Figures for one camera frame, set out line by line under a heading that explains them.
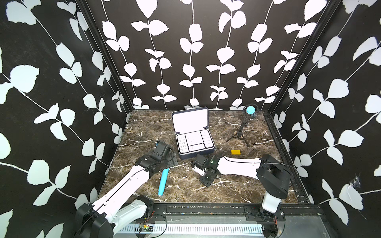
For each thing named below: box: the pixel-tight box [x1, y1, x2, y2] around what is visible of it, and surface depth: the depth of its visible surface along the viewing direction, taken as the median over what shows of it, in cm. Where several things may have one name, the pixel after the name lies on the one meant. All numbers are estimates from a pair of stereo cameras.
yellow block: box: [230, 149, 241, 156], surface depth 98 cm
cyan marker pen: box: [157, 168, 170, 196], surface depth 84 cm
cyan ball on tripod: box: [246, 105, 256, 115], surface depth 87 cm
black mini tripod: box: [225, 105, 258, 148], surface depth 90 cm
